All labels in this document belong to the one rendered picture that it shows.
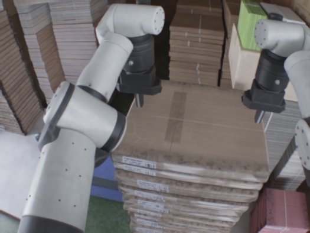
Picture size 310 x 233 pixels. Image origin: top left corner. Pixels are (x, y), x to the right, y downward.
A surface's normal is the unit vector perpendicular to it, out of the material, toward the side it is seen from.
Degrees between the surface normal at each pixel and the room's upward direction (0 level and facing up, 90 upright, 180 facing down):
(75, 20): 88
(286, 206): 0
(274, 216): 0
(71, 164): 43
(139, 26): 90
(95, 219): 0
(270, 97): 90
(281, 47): 90
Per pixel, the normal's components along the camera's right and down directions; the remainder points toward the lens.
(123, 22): -0.40, 0.58
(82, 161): 0.67, -0.51
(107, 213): -0.02, -0.73
